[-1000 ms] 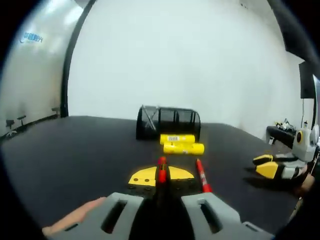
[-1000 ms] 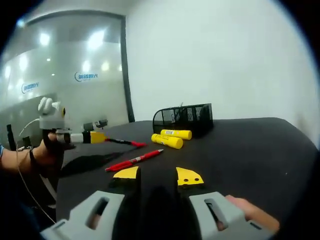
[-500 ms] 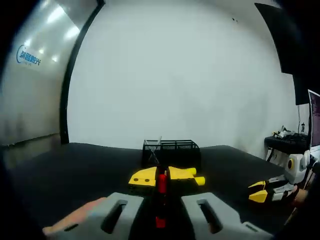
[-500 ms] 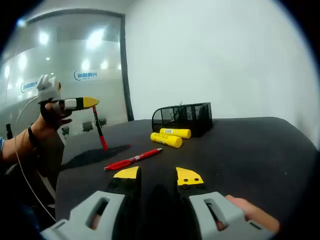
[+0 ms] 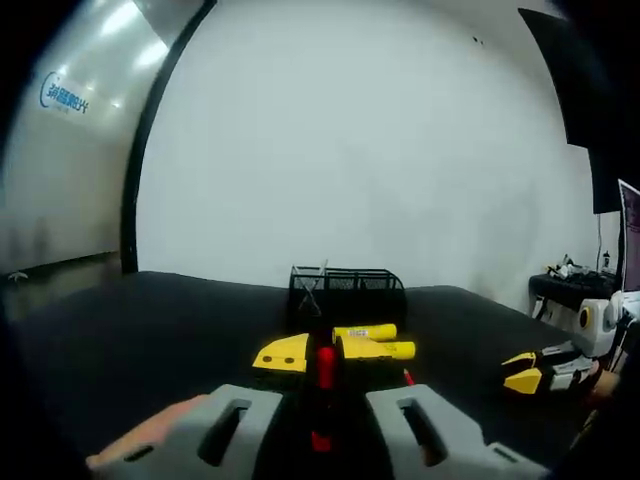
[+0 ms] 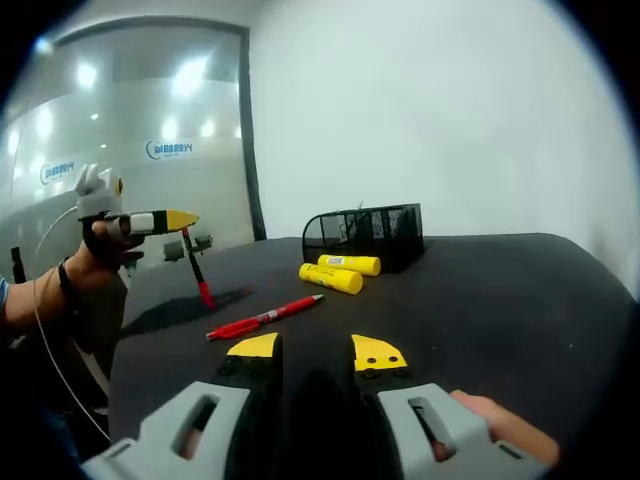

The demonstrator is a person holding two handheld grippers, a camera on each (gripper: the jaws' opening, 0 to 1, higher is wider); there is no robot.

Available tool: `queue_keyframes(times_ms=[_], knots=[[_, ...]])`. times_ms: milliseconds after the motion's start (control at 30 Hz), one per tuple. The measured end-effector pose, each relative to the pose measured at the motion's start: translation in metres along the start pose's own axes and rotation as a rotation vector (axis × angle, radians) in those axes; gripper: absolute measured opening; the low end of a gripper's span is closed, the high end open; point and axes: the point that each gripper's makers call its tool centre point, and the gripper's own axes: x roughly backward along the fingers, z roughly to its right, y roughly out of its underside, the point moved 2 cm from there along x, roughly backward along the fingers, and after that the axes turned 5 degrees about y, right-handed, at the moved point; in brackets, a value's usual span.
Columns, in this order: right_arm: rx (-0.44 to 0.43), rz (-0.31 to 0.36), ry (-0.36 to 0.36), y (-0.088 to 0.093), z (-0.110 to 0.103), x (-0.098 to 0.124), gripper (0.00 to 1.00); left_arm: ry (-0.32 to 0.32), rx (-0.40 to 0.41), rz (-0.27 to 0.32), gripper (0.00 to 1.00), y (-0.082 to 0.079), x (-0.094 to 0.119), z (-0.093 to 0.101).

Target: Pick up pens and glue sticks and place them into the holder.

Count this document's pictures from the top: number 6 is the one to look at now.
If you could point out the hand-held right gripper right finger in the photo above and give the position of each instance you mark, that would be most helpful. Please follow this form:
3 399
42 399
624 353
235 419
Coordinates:
400 425

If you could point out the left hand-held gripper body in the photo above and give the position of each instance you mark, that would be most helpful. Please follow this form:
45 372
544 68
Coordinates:
97 200

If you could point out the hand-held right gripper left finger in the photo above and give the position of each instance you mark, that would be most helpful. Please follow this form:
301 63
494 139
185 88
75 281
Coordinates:
165 435

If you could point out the red and black marker pen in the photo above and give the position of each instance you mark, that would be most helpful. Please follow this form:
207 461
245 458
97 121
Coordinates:
199 272

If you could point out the yellow glue stick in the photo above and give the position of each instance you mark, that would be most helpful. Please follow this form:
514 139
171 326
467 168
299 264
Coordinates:
350 265
330 278

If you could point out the black mesh holder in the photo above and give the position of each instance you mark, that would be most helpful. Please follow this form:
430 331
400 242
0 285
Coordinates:
370 235

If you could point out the person's left hand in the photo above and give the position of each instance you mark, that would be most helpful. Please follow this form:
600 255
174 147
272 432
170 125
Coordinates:
107 255

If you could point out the person's right hand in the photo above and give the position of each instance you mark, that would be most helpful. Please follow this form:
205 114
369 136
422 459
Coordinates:
510 430

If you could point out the black wristband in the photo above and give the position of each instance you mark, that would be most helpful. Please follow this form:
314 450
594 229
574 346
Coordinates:
66 277

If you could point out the frosted glass partition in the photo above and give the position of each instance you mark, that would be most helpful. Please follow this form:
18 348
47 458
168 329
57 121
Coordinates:
130 100

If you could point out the person's blue shirt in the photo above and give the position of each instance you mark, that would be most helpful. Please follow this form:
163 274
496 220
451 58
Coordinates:
3 292

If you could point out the black partition frame post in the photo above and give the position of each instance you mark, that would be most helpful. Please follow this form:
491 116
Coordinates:
248 150

